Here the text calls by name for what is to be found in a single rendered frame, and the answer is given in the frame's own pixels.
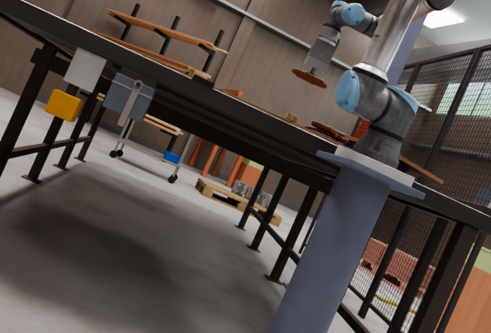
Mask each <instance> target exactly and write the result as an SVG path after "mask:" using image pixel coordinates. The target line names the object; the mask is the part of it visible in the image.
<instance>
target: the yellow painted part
mask: <svg viewBox="0 0 491 333"><path fill-rule="evenodd" d="M78 89H79V87H77V86H76V85H73V84H71V83H70V84H69V85H68V87H67V89H66V92H63V91H61V90H58V89H54V90H53V92H52V94H51V96H50V99H49V101H48V103H47V105H46V108H45V112H48V113H50V114H52V115H54V116H56V117H59V118H61V119H64V120H66V121H68V122H75V120H76V118H77V115H78V113H79V111H80V108H81V107H82V105H83V100H82V99H79V98H77V97H75V96H76V94H77V91H78Z"/></svg>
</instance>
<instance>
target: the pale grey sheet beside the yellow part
mask: <svg viewBox="0 0 491 333"><path fill-rule="evenodd" d="M106 62H107V59H105V58H103V57H101V56H98V55H96V54H94V53H91V52H89V51H87V50H85V49H83V48H81V47H78V48H77V50H76V53H75V55H74V57H73V59H72V62H71V64H70V65H69V68H68V70H67V72H66V75H65V77H64V79H63V80H64V81H66V82H68V83H71V84H73V85H76V86H77V87H79V88H82V89H84V90H86V91H89V92H91V93H93V90H94V88H95V86H96V83H97V81H98V79H99V76H100V74H101V73H102V70H103V68H104V65H105V64H106Z"/></svg>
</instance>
